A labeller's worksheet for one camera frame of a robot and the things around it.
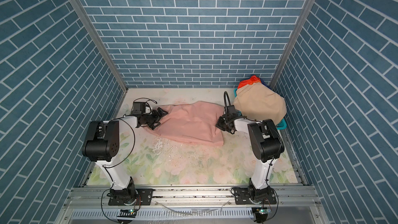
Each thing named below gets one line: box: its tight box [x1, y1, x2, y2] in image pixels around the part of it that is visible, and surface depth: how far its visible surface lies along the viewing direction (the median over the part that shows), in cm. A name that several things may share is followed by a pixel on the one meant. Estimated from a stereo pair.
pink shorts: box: [143, 100, 225, 146], surface depth 101 cm
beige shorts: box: [232, 81, 288, 125], surface depth 100 cm
